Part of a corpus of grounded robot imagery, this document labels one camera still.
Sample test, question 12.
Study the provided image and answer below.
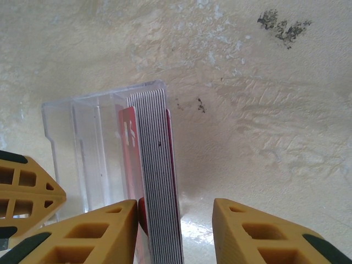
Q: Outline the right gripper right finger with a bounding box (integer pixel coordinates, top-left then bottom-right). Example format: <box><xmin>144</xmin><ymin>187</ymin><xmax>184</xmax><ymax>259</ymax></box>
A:
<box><xmin>213</xmin><ymin>197</ymin><xmax>351</xmax><ymax>264</ymax></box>

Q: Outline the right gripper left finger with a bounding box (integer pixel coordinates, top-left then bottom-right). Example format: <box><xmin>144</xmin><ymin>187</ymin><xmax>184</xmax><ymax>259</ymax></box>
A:
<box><xmin>5</xmin><ymin>199</ymin><xmax>138</xmax><ymax>264</ymax></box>

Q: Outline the red VIP card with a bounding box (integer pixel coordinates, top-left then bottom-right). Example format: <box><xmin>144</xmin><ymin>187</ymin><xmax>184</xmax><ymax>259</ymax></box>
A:
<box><xmin>117</xmin><ymin>106</ymin><xmax>151</xmax><ymax>264</ymax></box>

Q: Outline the red card stack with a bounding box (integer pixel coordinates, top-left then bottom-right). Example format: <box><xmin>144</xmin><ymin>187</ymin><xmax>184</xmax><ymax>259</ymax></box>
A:
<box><xmin>126</xmin><ymin>87</ymin><xmax>185</xmax><ymax>264</ymax></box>

